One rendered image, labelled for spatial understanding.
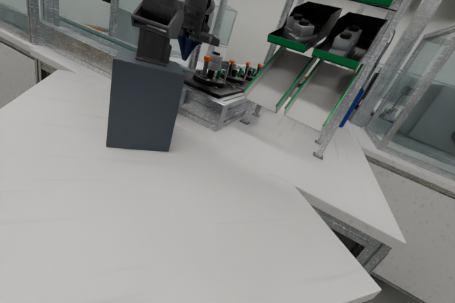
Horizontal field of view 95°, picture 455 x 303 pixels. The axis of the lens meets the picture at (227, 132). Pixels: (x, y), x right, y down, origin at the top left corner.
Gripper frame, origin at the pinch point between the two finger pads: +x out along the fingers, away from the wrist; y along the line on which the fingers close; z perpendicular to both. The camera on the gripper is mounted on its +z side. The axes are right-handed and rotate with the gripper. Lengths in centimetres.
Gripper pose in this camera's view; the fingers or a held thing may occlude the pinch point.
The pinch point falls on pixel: (186, 49)
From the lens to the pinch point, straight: 73.2
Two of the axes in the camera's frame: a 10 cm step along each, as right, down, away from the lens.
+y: -8.6, -4.2, 2.8
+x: -3.0, 8.8, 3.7
